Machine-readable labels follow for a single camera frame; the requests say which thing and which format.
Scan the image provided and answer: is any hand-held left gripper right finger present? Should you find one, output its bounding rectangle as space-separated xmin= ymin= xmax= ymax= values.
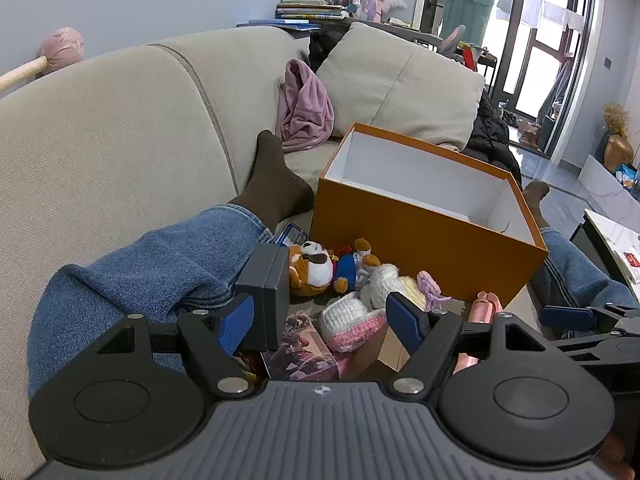
xmin=385 ymin=291 xmax=561 ymax=403

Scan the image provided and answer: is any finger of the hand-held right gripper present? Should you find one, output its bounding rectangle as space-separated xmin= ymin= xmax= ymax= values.
xmin=539 ymin=304 xmax=640 ymax=335
xmin=552 ymin=332 xmax=640 ymax=362

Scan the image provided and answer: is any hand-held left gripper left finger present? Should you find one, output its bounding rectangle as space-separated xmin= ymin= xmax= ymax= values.
xmin=95 ymin=292 xmax=257 ymax=402

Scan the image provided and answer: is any small brown cardboard box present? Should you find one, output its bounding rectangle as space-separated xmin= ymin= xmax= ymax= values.
xmin=350 ymin=327 xmax=413 ymax=381

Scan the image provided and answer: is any dark grey box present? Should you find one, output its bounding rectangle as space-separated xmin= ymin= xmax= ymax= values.
xmin=235 ymin=243 xmax=292 ymax=352

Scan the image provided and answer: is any white crochet bunny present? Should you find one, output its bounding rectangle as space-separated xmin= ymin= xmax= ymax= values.
xmin=319 ymin=262 xmax=445 ymax=353

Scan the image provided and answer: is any pink handheld device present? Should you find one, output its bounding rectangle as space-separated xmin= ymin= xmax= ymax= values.
xmin=452 ymin=291 xmax=503 ymax=376

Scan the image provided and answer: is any brown white dog plush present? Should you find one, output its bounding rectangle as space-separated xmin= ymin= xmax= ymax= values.
xmin=287 ymin=238 xmax=383 ymax=297

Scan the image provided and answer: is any orange cardboard box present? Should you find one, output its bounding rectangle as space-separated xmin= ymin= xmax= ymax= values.
xmin=310 ymin=122 xmax=550 ymax=308

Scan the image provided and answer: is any person's right hand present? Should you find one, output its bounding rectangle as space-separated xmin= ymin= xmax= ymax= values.
xmin=595 ymin=432 xmax=637 ymax=480

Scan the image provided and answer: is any person's right leg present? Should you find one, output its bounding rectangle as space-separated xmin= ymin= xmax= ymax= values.
xmin=532 ymin=227 xmax=640 ymax=331

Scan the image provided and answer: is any person's leg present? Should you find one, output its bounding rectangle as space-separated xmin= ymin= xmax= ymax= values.
xmin=532 ymin=227 xmax=640 ymax=331
xmin=27 ymin=203 xmax=273 ymax=401

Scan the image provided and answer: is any art printed card box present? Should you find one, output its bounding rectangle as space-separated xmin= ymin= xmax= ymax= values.
xmin=260 ymin=312 xmax=351 ymax=381

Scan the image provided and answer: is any white marble coffee table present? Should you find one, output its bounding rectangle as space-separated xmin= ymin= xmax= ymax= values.
xmin=570 ymin=208 xmax=640 ymax=306

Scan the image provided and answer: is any person's left leg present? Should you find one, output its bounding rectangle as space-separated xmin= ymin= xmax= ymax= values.
xmin=27 ymin=203 xmax=273 ymax=401

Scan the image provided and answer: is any blue card packet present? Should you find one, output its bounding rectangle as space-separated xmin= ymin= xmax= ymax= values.
xmin=274 ymin=222 xmax=310 ymax=247

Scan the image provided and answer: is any person's right foot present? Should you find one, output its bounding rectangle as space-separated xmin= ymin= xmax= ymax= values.
xmin=521 ymin=181 xmax=551 ymax=231

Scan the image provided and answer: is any person's foot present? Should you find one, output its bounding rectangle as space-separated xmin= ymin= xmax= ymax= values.
xmin=521 ymin=181 xmax=551 ymax=231
xmin=227 ymin=130 xmax=316 ymax=231

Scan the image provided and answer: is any white marble low cabinet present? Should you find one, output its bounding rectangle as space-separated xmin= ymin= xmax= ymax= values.
xmin=577 ymin=155 xmax=640 ymax=211

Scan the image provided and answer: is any person's left foot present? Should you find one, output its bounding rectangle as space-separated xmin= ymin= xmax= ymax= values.
xmin=227 ymin=130 xmax=316 ymax=231

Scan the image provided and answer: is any black puffer jacket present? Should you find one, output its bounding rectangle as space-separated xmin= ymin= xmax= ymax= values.
xmin=462 ymin=87 xmax=523 ymax=186

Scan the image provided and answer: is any beige sofa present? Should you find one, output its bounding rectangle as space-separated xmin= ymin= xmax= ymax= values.
xmin=0 ymin=25 xmax=511 ymax=480

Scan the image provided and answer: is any pink garment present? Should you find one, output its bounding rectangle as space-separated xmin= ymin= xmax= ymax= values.
xmin=275 ymin=59 xmax=335 ymax=153

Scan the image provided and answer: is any grey hanging coat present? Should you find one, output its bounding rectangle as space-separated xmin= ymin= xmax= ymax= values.
xmin=537 ymin=57 xmax=573 ymax=131

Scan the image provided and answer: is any beige cushion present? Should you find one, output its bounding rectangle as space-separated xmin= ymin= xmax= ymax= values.
xmin=316 ymin=22 xmax=486 ymax=152

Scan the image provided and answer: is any black metal rack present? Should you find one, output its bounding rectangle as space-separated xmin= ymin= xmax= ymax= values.
xmin=460 ymin=42 xmax=498 ymax=91

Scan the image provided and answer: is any black framed glass door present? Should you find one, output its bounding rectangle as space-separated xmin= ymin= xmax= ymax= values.
xmin=420 ymin=0 xmax=601 ymax=156

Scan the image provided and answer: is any dark cloth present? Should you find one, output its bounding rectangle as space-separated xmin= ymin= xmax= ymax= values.
xmin=307 ymin=30 xmax=351 ymax=73

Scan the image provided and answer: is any dark desk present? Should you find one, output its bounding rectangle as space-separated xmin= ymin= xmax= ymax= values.
xmin=310 ymin=15 xmax=443 ymax=47

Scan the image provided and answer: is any blue folder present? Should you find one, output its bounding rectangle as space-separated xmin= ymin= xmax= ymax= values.
xmin=237 ymin=19 xmax=322 ymax=31

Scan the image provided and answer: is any white hanging laundry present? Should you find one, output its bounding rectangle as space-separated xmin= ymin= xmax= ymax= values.
xmin=497 ymin=0 xmax=586 ymax=31

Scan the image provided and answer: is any pink doll figure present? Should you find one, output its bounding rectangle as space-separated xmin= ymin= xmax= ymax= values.
xmin=362 ymin=0 xmax=408 ymax=23

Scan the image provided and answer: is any stack of books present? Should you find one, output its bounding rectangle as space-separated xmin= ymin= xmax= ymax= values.
xmin=275 ymin=0 xmax=348 ymax=21

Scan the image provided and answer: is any pink plush ball stick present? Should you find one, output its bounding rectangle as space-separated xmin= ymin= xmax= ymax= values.
xmin=0 ymin=27 xmax=85 ymax=93

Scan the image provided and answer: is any teal hanging towel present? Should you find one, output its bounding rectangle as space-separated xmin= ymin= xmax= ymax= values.
xmin=442 ymin=0 xmax=497 ymax=48

